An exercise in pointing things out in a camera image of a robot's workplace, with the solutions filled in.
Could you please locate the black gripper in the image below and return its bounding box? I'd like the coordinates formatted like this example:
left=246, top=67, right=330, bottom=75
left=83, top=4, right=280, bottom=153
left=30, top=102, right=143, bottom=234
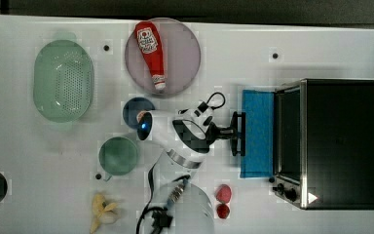
left=178, top=100, right=240, bottom=145

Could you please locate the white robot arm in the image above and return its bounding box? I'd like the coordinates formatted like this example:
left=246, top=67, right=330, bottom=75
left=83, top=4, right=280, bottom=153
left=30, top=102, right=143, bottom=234
left=135, top=101, right=239, bottom=234

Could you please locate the large red strawberry toy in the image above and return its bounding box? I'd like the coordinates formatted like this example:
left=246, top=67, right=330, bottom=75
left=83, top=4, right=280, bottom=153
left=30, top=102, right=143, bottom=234
left=215, top=184, right=232, bottom=204

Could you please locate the small red strawberry toy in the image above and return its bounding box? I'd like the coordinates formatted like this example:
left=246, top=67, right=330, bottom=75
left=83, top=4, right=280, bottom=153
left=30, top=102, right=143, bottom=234
left=216, top=204, right=230, bottom=219

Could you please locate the grey round plate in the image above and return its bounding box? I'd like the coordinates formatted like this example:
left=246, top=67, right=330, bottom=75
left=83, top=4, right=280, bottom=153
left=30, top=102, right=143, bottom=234
left=125, top=18, right=201, bottom=96

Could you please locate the blue bowl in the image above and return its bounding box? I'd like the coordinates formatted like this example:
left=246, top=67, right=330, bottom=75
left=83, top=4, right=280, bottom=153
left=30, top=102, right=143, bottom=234
left=123, top=97, right=155, bottom=129

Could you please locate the green mug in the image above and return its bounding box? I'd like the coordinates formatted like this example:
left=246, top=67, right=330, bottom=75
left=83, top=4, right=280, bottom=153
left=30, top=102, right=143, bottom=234
left=98, top=136, right=138, bottom=181

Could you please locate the red ketchup bottle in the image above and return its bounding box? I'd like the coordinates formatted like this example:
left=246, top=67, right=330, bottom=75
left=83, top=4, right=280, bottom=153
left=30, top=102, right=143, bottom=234
left=134, top=20, right=167, bottom=91

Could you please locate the peeled banana toy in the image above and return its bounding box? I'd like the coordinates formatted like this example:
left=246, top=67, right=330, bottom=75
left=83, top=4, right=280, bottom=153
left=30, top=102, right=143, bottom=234
left=90, top=193, right=119, bottom=234

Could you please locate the green plastic colander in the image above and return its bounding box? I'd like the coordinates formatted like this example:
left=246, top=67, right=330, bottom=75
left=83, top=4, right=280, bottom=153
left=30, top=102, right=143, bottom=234
left=32, top=31, right=94, bottom=130

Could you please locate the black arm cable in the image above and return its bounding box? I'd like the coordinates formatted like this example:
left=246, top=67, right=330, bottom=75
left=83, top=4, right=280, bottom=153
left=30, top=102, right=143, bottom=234
left=135, top=162, right=191, bottom=234

